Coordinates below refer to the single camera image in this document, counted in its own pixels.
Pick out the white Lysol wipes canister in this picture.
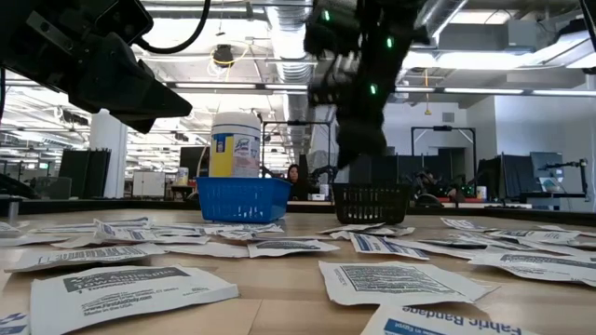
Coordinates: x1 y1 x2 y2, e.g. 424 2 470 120
209 111 263 179

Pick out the white cabinet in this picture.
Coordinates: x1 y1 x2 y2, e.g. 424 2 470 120
132 170 167 198

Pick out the computer monitor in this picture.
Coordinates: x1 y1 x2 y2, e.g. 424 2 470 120
529 151 564 181

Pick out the black partition panel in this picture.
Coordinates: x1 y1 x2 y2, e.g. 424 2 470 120
58 148 112 199

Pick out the black overhead camera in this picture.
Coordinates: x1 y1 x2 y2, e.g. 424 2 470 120
212 44 236 69

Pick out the person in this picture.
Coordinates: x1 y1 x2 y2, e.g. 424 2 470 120
284 163 312 202

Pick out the black plastic basket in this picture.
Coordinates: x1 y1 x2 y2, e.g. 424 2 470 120
331 181 413 225

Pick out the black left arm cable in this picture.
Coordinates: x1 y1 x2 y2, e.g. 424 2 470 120
132 0 213 56

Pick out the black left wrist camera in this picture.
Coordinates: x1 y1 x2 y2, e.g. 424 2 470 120
92 0 155 47

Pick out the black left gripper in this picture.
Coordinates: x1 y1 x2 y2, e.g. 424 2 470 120
0 0 194 135

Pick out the black aluminium table frame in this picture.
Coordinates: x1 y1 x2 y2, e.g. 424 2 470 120
0 196 596 218

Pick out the blue plastic basket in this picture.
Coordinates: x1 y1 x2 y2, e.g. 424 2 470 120
195 176 293 224

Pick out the black station frame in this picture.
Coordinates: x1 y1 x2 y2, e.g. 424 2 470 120
260 119 332 187
411 124 478 187

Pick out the ceiling light strip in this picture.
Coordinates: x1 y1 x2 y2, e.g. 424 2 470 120
174 82 257 90
441 87 525 96

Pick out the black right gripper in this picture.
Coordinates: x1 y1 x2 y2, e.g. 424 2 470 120
305 0 420 169

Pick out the silver ventilation duct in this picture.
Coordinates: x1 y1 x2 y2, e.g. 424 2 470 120
267 0 322 154

